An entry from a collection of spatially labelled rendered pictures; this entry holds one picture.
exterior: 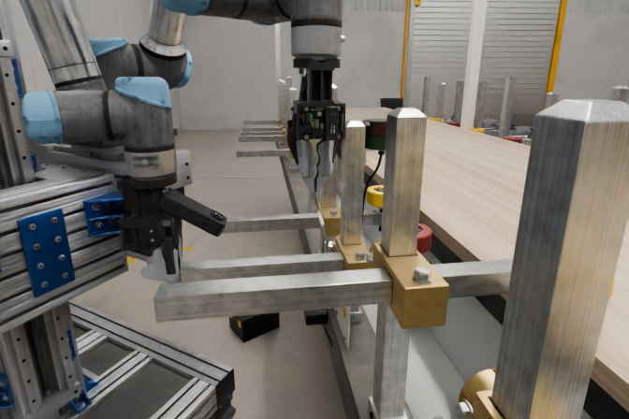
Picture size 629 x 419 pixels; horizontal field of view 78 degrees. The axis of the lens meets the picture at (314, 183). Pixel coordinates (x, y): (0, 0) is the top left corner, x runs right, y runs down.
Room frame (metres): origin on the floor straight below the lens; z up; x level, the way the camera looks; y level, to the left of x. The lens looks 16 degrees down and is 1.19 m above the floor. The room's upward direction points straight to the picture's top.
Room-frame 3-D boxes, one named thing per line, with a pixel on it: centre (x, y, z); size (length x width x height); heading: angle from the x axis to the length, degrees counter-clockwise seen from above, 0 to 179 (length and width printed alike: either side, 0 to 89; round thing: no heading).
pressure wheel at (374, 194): (0.92, -0.17, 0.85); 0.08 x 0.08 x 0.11
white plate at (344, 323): (0.72, -0.04, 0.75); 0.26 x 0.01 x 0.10; 8
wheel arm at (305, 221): (0.89, 0.02, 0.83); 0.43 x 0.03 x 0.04; 98
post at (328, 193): (0.94, -0.04, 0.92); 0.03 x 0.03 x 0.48; 8
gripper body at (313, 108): (0.60, 0.00, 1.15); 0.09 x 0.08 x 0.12; 8
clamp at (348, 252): (0.67, -0.08, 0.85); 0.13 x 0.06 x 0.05; 8
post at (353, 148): (0.69, -0.07, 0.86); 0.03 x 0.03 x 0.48; 8
